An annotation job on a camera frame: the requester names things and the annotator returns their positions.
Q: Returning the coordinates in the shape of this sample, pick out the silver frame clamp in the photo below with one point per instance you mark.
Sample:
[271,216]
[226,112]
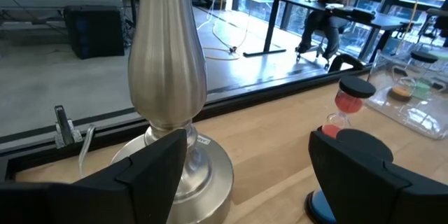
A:
[64,126]

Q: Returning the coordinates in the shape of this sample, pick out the grey workbench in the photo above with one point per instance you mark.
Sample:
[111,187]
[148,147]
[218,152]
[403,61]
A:
[52,1]

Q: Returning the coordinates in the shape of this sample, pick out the red sand timer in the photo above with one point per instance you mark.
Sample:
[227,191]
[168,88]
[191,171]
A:
[357,87]

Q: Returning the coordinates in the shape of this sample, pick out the black aluminium table frame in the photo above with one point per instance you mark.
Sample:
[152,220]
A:
[245,96]

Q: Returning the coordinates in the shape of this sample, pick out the person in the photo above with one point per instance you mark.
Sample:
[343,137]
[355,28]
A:
[327,28]

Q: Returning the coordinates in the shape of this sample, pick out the clear plastic container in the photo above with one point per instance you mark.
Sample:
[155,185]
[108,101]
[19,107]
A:
[420,120]

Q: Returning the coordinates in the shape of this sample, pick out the silver lamp with white shade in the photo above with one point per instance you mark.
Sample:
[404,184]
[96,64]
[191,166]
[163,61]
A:
[168,59]

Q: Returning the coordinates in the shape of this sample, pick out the black equipment case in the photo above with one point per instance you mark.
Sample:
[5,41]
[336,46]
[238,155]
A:
[94,31]

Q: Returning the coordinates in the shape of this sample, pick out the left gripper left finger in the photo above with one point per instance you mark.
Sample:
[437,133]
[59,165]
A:
[105,196]

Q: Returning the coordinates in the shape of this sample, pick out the green sand timer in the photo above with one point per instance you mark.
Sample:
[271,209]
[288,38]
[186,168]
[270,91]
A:
[423,89]

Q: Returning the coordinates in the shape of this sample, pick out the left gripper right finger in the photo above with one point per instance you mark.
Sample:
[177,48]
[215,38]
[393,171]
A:
[378,196]

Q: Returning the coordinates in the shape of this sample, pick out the black office desk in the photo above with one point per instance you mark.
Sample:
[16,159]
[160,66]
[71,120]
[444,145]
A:
[270,28]

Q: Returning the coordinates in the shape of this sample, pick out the orange sand timer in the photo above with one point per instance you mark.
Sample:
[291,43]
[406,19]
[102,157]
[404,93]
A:
[400,92]

